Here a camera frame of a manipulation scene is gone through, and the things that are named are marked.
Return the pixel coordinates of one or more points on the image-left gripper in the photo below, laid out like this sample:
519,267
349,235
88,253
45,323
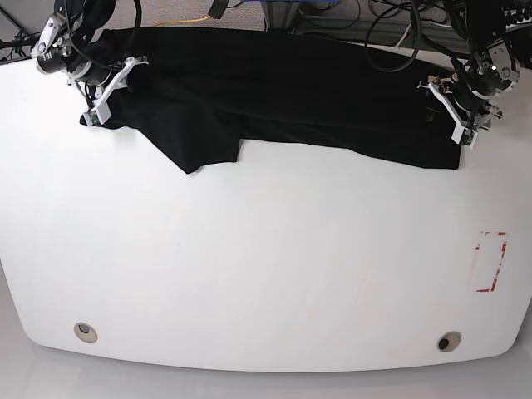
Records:
65,46

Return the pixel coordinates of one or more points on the black T-shirt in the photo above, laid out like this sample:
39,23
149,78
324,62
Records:
203,91

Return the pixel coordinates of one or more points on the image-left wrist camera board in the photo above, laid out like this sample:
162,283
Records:
97,116

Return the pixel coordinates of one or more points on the table cable grommet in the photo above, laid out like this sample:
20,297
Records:
449,341
85,333

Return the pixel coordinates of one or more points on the grey metal stand base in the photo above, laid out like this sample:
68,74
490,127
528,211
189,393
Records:
295,16

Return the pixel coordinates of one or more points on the black tripod leg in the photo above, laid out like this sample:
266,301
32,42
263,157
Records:
13,21

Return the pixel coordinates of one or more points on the right table cable grommet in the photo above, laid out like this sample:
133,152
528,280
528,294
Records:
449,341

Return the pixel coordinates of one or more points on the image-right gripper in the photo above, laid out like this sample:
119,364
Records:
487,73

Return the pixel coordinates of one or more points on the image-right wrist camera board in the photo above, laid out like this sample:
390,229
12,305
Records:
464,136

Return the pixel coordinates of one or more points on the left table cable grommet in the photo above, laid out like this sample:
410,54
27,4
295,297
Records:
85,333

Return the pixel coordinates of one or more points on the white power strip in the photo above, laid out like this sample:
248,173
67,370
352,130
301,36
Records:
516,19

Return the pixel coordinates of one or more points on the red tape rectangle marking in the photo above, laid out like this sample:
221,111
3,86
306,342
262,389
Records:
487,263

